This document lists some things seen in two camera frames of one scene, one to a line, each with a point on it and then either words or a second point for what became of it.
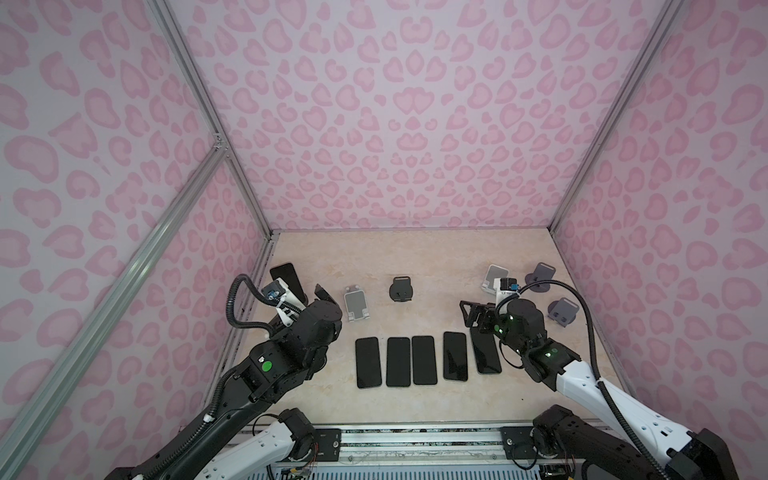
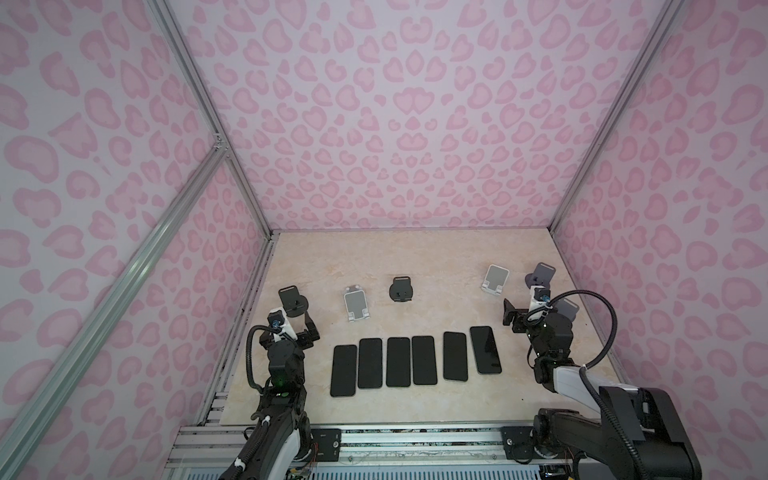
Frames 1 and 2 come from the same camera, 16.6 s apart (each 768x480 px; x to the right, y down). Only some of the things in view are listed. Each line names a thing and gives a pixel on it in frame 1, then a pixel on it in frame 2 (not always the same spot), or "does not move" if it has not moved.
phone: x=486 y=352 does not move
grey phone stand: x=543 y=272 does not move
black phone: x=424 y=360 does not move
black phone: x=288 y=275 -> x=343 y=371
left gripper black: x=323 y=296 -> x=303 y=340
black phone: x=368 y=366 does not move
